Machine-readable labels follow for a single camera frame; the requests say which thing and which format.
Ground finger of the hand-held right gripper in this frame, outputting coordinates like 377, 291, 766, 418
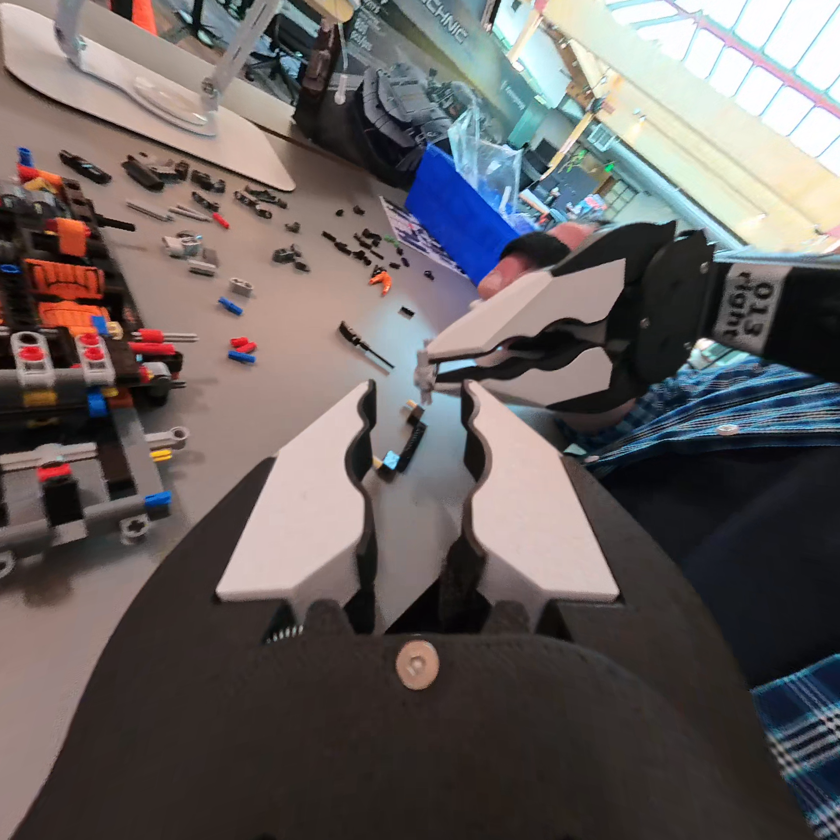
423, 257, 630, 368
433, 331, 618, 414

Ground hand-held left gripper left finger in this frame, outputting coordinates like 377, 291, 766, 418
215, 378, 380, 636

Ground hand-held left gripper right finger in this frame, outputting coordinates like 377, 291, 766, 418
438, 378, 622, 634

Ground light grey lego connector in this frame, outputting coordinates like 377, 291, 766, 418
415, 339, 440, 405

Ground black lego gear rack assembly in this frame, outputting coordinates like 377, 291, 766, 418
373, 399, 429, 484

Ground lego car chassis model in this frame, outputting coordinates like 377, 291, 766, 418
0, 147, 198, 580

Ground person's left forearm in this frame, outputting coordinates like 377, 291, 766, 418
750, 655, 840, 840

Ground black lego axle with end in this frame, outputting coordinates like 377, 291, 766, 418
337, 321, 395, 370

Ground pile of black lego pins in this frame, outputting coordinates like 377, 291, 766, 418
320, 205, 435, 282

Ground dark printed lego box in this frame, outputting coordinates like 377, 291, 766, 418
293, 0, 547, 192

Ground grey lego sub-assembly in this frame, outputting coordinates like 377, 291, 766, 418
162, 232, 221, 277

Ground dark grey lego connector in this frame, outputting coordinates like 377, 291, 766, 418
232, 185, 289, 219

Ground dark grey lego cylinder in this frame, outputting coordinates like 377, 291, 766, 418
121, 154, 191, 193

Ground person's right hand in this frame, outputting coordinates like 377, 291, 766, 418
478, 222, 615, 301

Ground person's plaid shirt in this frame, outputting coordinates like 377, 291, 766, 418
556, 356, 840, 475

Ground blue box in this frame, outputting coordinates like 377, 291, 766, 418
404, 142, 540, 285

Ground instruction booklet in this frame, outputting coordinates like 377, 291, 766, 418
380, 195, 477, 277

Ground clear plastic bag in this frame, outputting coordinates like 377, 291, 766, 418
448, 104, 526, 218

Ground skylight windows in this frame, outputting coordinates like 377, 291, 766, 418
600, 0, 840, 161

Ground black office chair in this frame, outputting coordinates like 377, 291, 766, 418
248, 12, 311, 104

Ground white monitor stand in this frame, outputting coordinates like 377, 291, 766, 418
0, 0, 298, 193

